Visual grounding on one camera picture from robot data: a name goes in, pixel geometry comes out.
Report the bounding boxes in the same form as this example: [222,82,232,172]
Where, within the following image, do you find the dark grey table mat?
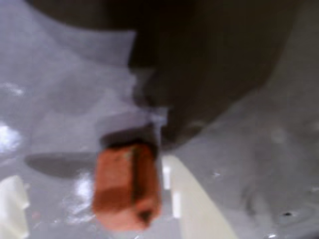
[0,0,319,239]

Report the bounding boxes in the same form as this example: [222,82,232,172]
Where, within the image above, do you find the red cube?
[91,143,163,232]

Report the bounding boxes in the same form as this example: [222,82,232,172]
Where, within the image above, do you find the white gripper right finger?
[161,153,238,239]

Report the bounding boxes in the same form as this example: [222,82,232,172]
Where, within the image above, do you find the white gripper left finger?
[0,175,30,239]

